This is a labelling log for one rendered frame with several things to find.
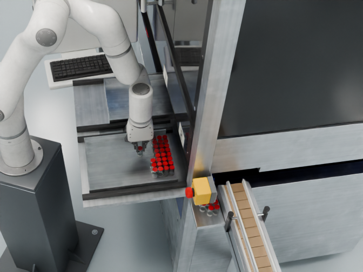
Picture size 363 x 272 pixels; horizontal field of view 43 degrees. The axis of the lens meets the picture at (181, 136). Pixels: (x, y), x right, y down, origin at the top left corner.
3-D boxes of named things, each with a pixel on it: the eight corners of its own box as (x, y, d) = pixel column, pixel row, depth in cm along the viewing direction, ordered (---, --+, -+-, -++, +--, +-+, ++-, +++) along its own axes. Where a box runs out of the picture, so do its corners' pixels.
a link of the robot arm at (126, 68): (105, 27, 155) (132, 90, 178) (102, 58, 145) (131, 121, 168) (131, 21, 154) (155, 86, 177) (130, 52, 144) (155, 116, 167)
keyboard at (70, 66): (127, 52, 243) (127, 48, 241) (134, 69, 235) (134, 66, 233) (49, 63, 233) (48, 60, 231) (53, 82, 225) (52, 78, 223)
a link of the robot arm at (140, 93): (129, 104, 175) (128, 122, 169) (129, 78, 165) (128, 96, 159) (152, 104, 176) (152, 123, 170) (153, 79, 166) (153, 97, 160)
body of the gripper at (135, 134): (152, 109, 177) (151, 129, 185) (125, 112, 175) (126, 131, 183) (155, 124, 172) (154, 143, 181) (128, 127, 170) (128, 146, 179)
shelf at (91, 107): (173, 74, 227) (173, 70, 225) (207, 193, 183) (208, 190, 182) (72, 82, 218) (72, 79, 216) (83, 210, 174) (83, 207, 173)
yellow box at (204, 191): (209, 187, 173) (212, 175, 168) (214, 203, 169) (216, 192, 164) (189, 189, 172) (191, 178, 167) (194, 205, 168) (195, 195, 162)
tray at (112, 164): (165, 134, 199) (166, 129, 196) (177, 184, 183) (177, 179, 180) (84, 143, 192) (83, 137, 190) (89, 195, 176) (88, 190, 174)
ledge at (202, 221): (223, 195, 183) (224, 192, 182) (232, 224, 175) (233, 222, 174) (188, 200, 181) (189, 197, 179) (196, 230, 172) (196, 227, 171)
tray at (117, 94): (175, 77, 222) (175, 72, 220) (187, 117, 206) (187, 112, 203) (103, 83, 216) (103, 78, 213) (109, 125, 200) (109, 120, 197)
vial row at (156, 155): (155, 142, 195) (156, 135, 192) (163, 177, 184) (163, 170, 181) (150, 143, 195) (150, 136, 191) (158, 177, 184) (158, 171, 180)
